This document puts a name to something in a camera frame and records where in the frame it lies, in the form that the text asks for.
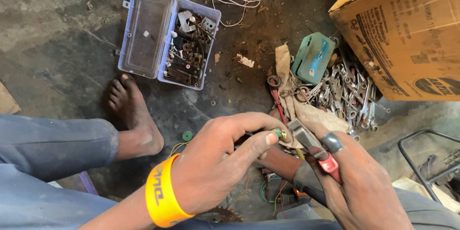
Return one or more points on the pile of steel wrenches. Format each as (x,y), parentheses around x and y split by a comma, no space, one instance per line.
(345,89)

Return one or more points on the yellow rubber wristband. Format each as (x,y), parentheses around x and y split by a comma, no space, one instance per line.
(161,194)

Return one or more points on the flat cardboard piece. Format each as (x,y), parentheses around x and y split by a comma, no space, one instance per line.
(7,100)

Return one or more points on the person's left foot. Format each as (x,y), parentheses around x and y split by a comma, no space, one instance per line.
(133,115)

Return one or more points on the white broken plastic piece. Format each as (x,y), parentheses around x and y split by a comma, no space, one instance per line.
(246,61)

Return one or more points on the blue grey trousers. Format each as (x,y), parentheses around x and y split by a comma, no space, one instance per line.
(43,147)

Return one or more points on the beige board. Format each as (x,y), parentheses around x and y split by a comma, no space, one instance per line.
(413,186)

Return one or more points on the green plastic washer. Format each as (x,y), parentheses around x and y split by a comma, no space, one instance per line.
(187,135)

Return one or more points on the clear plastic parts box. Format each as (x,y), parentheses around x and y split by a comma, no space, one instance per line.
(143,35)

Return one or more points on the green plastic case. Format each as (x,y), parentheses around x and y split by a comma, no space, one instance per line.
(311,59)

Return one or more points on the brown cardboard carton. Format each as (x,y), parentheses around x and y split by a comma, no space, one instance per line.
(406,32)

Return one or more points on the person's right hand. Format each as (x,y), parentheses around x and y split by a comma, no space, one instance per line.
(363,190)

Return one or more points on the person's left hand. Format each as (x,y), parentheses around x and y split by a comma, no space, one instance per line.
(208,165)

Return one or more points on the heap of metal hardware parts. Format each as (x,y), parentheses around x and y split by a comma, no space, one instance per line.
(188,53)

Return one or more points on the dirty brown cloth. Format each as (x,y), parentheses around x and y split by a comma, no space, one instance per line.
(284,64)

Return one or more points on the black metal frame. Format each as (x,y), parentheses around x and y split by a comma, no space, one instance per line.
(408,158)

